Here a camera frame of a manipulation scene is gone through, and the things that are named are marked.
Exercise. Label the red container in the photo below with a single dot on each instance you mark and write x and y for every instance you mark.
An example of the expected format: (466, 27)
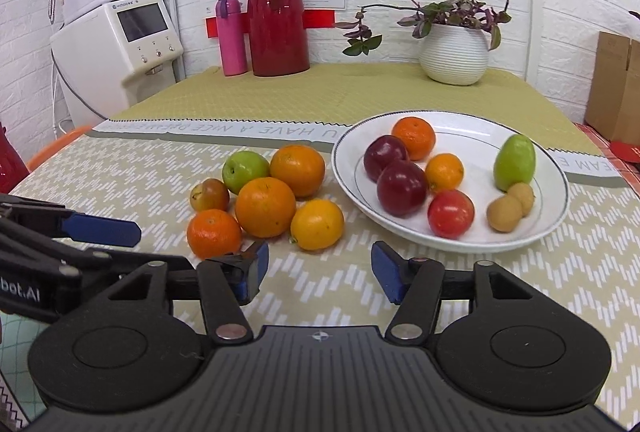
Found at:
(10, 167)

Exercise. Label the red thermos jug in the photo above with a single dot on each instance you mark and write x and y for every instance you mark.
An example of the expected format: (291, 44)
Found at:
(277, 27)

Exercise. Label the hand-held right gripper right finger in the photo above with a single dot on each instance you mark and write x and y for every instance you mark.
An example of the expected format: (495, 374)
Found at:
(387, 272)

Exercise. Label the small brownish apple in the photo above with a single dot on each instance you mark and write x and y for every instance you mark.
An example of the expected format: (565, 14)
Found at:
(210, 194)

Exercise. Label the yellow-orange citrus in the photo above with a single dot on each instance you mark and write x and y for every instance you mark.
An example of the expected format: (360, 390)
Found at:
(317, 224)

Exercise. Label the round green apple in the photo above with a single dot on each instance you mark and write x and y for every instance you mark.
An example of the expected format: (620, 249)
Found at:
(245, 170)

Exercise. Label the brown kiwi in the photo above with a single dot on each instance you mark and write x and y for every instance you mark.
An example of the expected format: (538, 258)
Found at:
(525, 194)
(503, 214)

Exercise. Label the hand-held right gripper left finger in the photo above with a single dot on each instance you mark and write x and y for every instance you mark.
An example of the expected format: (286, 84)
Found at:
(252, 272)

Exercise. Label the red plaid cloth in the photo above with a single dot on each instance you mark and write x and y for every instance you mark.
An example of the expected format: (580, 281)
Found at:
(592, 132)

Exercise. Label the small tangerine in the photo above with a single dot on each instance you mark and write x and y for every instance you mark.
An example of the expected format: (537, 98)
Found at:
(214, 233)
(445, 172)

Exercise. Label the large green jujube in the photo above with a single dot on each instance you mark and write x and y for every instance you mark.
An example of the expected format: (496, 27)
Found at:
(515, 160)

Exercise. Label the large orange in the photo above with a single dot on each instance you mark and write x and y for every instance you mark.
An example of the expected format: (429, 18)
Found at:
(297, 170)
(265, 207)

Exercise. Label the red tomato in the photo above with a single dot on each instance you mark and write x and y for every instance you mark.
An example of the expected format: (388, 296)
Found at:
(451, 213)

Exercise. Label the pink bottle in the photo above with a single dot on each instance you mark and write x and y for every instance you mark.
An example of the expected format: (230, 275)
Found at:
(231, 42)

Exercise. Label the red packet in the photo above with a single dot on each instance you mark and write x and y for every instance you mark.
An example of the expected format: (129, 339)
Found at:
(627, 150)

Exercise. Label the dark red plum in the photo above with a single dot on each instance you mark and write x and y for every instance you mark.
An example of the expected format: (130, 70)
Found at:
(382, 155)
(401, 188)

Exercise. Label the white water dispenser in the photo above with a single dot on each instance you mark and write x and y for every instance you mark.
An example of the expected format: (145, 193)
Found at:
(90, 62)

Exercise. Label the cardboard box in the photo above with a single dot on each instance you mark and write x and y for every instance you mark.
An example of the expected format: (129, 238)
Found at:
(615, 87)

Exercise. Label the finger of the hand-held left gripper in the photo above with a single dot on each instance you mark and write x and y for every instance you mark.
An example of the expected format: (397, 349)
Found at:
(125, 260)
(100, 229)

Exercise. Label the white plate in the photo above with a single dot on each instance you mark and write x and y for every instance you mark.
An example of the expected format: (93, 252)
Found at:
(350, 192)

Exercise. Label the beige zigzag table mat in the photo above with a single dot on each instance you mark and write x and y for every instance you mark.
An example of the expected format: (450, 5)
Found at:
(575, 272)

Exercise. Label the dimpled medium tangerine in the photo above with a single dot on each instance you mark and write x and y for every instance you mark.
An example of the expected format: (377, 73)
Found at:
(414, 137)

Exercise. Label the potted plant in white pot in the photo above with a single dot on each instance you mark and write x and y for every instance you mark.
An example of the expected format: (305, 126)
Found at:
(452, 57)

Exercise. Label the green tablecloth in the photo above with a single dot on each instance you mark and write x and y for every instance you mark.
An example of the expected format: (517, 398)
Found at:
(325, 92)

